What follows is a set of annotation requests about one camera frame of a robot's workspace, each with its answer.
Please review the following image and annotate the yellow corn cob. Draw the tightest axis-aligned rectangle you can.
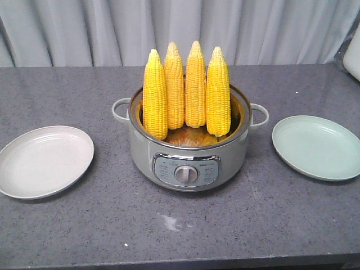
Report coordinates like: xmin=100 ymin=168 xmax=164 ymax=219
xmin=206 ymin=46 xmax=231 ymax=137
xmin=164 ymin=42 xmax=185 ymax=130
xmin=142 ymin=49 xmax=168 ymax=140
xmin=185 ymin=40 xmax=206 ymax=128

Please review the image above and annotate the white pleated curtain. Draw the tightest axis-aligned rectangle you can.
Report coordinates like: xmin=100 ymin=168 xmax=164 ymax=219
xmin=1 ymin=1 xmax=359 ymax=67

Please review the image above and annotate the beige round plate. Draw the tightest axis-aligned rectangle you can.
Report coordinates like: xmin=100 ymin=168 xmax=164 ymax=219
xmin=1 ymin=125 xmax=95 ymax=200

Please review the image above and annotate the sage green electric cooking pot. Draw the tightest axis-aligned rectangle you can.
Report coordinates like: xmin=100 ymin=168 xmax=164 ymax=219
xmin=111 ymin=85 xmax=269 ymax=192

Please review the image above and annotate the light green round plate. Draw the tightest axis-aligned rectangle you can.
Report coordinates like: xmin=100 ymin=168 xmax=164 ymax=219
xmin=272 ymin=115 xmax=359 ymax=182

